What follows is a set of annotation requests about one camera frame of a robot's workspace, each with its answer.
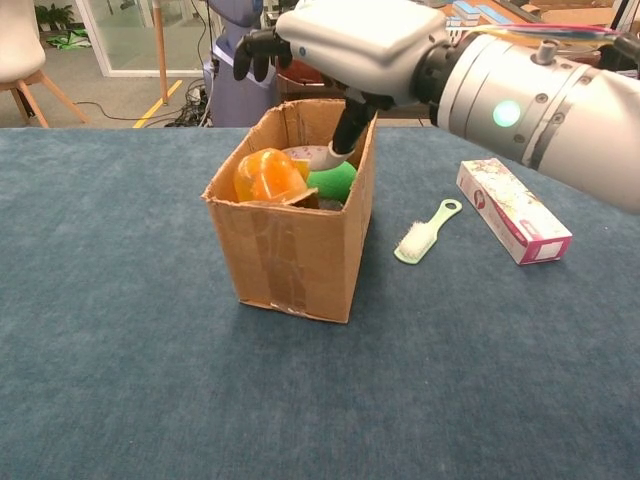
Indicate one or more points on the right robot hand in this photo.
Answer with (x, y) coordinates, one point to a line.
(360, 35)

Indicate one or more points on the orange translucent ball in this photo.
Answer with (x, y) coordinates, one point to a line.
(270, 175)

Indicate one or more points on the light green scrub brush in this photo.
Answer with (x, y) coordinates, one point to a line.
(415, 245)

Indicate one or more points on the pink white toothpaste carton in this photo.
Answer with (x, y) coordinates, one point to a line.
(510, 210)

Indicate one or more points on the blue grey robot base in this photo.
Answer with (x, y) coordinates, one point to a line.
(235, 100)

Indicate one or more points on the brown cardboard box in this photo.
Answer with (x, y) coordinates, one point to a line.
(290, 260)

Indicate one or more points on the brown mahjong table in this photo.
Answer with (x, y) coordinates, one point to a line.
(305, 75)

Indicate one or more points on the blue backed mahjong tile row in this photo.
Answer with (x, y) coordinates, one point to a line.
(487, 12)

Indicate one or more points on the yellow packing tape roll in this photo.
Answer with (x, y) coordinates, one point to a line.
(305, 152)

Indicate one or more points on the green foam ball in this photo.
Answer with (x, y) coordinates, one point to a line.
(330, 185)

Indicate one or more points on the wooden pole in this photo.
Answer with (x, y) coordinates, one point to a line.
(160, 50)

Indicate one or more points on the white framed glass partition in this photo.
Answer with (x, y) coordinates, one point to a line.
(130, 35)

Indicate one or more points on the green cloth bundle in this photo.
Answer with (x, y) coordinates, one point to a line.
(72, 40)

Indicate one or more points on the potted green plant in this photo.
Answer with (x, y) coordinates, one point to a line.
(55, 15)

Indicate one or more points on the white chair wooden legs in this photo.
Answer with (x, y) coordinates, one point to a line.
(20, 45)

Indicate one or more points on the blue table cloth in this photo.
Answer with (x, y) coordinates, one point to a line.
(125, 325)

